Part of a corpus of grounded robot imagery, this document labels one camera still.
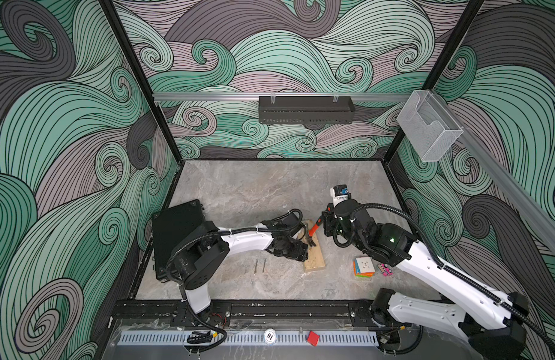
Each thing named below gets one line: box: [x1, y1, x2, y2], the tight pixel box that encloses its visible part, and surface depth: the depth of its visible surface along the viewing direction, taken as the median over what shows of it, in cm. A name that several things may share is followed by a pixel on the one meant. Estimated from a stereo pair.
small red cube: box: [306, 330, 321, 347], surface depth 69 cm
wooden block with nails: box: [303, 219, 326, 272], surface depth 83 cm
